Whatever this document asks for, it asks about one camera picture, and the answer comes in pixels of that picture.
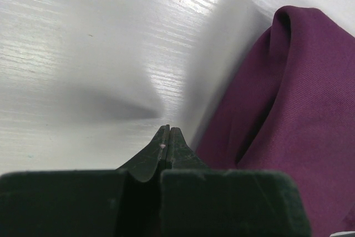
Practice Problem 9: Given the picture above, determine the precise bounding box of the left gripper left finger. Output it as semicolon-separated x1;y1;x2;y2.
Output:
1;125;170;236

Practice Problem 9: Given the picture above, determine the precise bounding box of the purple cloth drape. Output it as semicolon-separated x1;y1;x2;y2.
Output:
196;6;354;236

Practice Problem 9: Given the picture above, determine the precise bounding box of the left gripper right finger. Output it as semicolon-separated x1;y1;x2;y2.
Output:
160;128;312;236

